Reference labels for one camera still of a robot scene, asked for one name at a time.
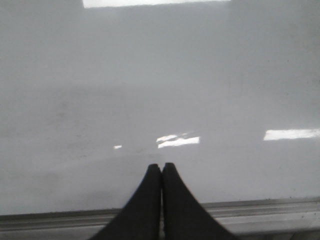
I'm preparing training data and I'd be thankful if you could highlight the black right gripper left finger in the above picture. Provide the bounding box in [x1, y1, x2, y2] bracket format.
[91, 164, 162, 240]

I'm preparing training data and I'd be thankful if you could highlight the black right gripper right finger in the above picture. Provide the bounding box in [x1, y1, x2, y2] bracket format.
[162, 162, 237, 240]

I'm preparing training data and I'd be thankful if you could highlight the white whiteboard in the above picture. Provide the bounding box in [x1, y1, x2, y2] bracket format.
[0, 0, 320, 240]

